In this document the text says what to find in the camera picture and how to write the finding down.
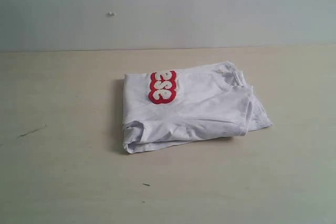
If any white t-shirt red Chinese patch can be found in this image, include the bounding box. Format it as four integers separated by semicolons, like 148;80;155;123
123;61;272;154

